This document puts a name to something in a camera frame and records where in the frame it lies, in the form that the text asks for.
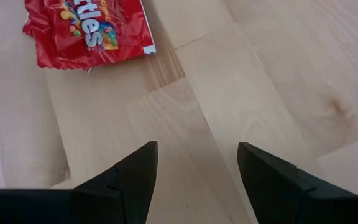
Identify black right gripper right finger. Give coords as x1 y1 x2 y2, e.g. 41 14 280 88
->
236 141 357 224

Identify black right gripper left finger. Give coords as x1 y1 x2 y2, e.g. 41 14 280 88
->
71 140 159 224

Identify red Skittles candy pack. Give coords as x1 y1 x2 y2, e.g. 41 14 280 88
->
22 0 157 72

